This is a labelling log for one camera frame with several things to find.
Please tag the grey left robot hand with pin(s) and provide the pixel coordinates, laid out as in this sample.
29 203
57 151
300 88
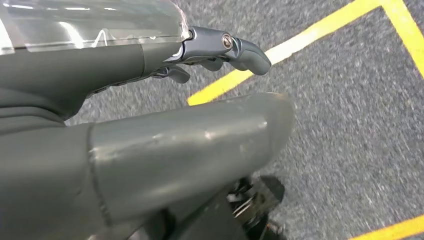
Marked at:
165 149

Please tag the black robot foot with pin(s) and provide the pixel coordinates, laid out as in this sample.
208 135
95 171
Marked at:
265 188

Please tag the ribbed grey left arm sleeve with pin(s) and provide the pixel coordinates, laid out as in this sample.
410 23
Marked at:
23 112

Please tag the yellow floor tape outline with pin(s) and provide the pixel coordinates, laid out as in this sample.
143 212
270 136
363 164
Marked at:
298 39

